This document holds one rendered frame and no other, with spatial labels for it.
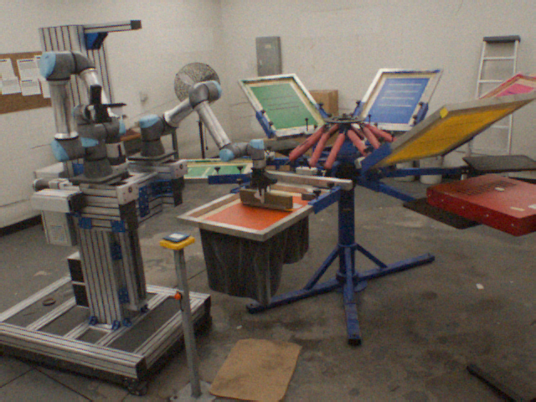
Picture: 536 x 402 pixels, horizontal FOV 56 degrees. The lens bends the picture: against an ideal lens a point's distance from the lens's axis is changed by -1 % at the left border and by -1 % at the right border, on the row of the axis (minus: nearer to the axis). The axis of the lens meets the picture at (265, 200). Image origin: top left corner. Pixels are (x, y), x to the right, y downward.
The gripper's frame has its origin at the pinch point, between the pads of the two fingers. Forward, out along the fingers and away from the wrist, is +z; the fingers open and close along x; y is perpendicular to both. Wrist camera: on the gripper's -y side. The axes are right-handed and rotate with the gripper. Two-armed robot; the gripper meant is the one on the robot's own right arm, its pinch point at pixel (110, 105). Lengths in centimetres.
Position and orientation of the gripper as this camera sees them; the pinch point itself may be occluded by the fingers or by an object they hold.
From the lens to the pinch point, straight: 224.8
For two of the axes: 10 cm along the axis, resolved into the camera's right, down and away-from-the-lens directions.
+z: 6.5, 0.9, -7.5
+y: 1.1, 9.7, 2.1
